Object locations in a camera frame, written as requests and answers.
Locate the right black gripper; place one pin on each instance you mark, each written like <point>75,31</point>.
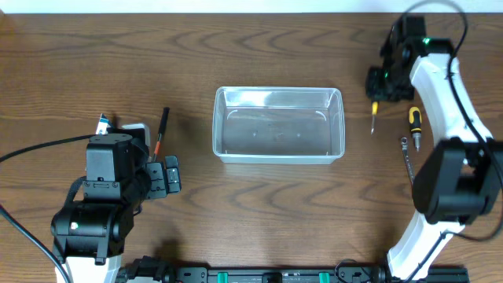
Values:
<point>375,88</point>

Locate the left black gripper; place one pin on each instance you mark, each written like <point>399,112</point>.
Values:
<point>158,181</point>

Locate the slim black yellow screwdriver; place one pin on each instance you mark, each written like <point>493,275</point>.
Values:
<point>375,106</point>

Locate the stubby yellow black screwdriver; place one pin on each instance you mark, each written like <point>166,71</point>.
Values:
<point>415,129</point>

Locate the silver ratchet wrench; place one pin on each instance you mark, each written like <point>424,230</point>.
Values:
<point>408,164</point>

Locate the small hammer black orange handle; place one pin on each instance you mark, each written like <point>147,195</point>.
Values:
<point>161,132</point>

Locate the blue white small box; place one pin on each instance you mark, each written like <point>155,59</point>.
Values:
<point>103,125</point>

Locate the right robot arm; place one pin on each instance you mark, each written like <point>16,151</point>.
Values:
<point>462,177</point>

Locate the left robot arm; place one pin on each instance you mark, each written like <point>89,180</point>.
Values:
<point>90,234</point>

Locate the clear plastic container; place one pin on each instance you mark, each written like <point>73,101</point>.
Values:
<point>278,125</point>

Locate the black mounting rail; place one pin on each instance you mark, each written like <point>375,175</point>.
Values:
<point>148,269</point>

